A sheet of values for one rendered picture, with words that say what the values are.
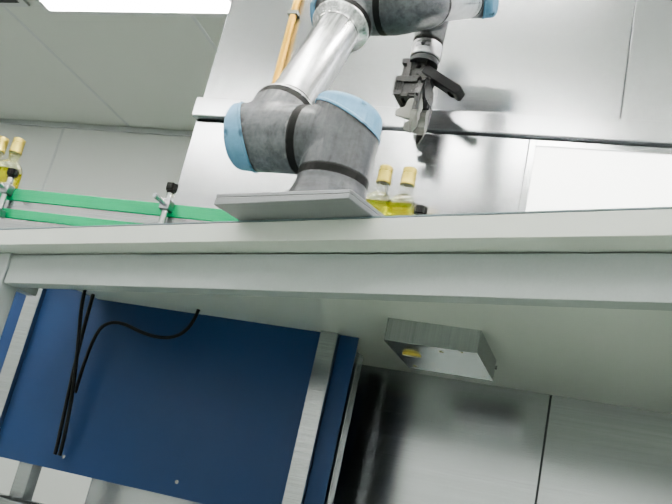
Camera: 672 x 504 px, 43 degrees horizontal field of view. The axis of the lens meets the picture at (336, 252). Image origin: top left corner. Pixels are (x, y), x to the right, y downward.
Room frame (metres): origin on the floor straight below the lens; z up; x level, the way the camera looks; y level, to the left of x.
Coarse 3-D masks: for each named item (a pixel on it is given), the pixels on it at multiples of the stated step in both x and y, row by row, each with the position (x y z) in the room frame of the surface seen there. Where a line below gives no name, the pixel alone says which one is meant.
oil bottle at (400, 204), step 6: (396, 198) 1.84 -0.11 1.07; (402, 198) 1.84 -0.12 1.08; (408, 198) 1.84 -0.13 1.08; (390, 204) 1.85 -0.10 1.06; (396, 204) 1.84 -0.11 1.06; (402, 204) 1.84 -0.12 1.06; (408, 204) 1.83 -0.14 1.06; (414, 204) 1.85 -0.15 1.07; (390, 210) 1.85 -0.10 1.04; (396, 210) 1.84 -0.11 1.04; (402, 210) 1.84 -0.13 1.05; (408, 210) 1.83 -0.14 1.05
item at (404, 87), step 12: (408, 60) 1.87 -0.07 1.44; (420, 60) 1.85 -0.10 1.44; (432, 60) 1.84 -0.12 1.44; (408, 72) 1.87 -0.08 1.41; (420, 72) 1.86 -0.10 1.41; (396, 84) 1.87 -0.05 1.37; (408, 84) 1.85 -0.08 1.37; (432, 84) 1.86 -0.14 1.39; (396, 96) 1.87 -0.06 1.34; (408, 96) 1.85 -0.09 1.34; (432, 96) 1.88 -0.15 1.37
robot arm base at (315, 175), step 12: (300, 168) 1.27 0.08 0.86; (312, 168) 1.24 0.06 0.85; (324, 168) 1.23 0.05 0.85; (336, 168) 1.23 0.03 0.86; (348, 168) 1.23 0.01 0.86; (300, 180) 1.25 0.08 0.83; (312, 180) 1.23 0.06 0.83; (324, 180) 1.23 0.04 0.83; (336, 180) 1.23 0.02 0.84; (348, 180) 1.23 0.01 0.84; (360, 180) 1.25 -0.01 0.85; (360, 192) 1.25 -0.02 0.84
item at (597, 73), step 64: (256, 0) 2.22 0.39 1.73; (512, 0) 1.96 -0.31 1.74; (576, 0) 1.90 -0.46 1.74; (640, 0) 1.85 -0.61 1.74; (256, 64) 2.20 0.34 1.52; (384, 64) 2.07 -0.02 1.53; (448, 64) 2.01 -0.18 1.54; (512, 64) 1.95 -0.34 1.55; (576, 64) 1.89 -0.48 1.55; (640, 64) 1.84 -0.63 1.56; (384, 128) 2.04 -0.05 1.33; (448, 128) 1.97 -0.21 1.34; (512, 128) 1.92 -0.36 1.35; (576, 128) 1.86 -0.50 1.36; (640, 128) 1.81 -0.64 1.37; (192, 192) 2.23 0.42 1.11; (256, 192) 2.17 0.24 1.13
